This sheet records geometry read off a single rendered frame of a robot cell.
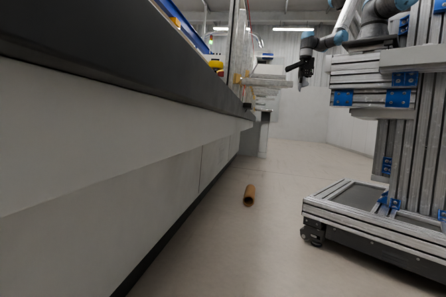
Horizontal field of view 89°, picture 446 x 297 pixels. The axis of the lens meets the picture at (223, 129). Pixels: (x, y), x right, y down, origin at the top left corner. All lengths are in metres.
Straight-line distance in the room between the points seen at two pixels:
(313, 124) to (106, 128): 10.38
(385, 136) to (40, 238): 1.48
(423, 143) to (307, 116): 9.16
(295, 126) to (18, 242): 10.21
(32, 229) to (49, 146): 0.31
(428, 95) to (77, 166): 1.44
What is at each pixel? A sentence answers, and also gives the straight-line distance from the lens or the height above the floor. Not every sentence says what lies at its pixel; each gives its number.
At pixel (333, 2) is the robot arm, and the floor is 1.44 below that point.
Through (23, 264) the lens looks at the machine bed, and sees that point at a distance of 0.53.
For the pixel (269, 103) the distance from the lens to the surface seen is 3.97.
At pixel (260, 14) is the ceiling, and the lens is 10.11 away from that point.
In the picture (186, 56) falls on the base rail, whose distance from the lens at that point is 0.34.
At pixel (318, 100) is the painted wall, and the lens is 10.63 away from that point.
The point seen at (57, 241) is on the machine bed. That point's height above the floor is 0.34.
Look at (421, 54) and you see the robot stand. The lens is 1.20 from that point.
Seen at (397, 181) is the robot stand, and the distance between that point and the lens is 1.50.
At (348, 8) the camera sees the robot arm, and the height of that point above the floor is 1.30.
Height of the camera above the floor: 0.59
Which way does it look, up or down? 2 degrees down
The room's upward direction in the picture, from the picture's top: 5 degrees clockwise
